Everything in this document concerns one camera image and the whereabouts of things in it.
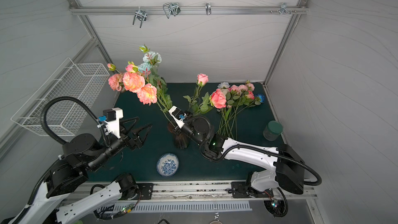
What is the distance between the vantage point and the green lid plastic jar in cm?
85

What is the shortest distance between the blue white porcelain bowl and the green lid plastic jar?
539 mm

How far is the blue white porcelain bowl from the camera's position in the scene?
79cm
